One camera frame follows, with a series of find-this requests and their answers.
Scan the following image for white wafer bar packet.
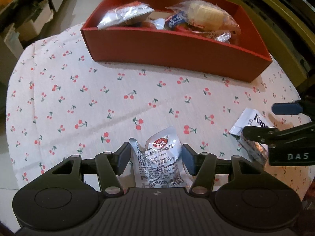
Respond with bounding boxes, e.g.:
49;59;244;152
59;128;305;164
229;108;271;166

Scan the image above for silver snack packet red logo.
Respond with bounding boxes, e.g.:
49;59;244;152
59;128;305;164
129;127;192;189

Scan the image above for clear round cake packet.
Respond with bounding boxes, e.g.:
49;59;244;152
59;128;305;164
167;0;241;35

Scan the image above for blue orange chicken leg packet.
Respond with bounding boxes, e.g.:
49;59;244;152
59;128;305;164
164;11;188;30

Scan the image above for vacuum packed sausages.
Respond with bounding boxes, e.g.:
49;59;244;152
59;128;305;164
141;18;166;30

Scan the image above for white spicy strip packet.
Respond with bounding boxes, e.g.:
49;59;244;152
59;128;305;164
97;1;155;30

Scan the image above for small orange pastry packet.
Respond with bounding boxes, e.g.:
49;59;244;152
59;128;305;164
211;31;232;43

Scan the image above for cherry print tablecloth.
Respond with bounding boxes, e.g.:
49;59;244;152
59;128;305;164
6;25;310;187

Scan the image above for wooden tv cabinet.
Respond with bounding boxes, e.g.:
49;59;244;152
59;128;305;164
172;0;315;89

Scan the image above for red cardboard box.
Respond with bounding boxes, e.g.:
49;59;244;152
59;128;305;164
81;0;272;82

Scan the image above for white storage box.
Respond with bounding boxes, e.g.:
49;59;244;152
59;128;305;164
17;0;54;41

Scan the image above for dark coffee table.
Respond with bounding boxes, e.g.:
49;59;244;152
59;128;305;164
1;0;64;44

